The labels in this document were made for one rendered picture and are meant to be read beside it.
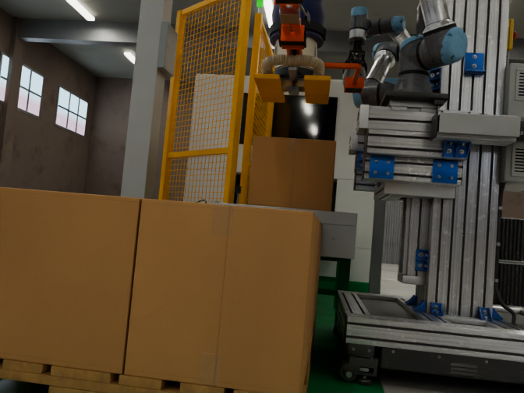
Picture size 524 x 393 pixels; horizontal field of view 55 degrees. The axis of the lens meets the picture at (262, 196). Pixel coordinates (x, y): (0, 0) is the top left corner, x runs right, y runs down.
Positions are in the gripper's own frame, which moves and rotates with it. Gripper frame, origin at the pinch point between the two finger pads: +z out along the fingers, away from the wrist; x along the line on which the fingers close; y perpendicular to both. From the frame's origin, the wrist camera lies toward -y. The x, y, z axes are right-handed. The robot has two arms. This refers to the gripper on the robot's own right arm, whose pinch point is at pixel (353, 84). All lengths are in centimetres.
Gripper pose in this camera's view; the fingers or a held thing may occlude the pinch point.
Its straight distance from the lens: 244.3
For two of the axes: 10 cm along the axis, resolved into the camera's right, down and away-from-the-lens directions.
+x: 9.9, 0.7, -1.0
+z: -0.8, 10.0, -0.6
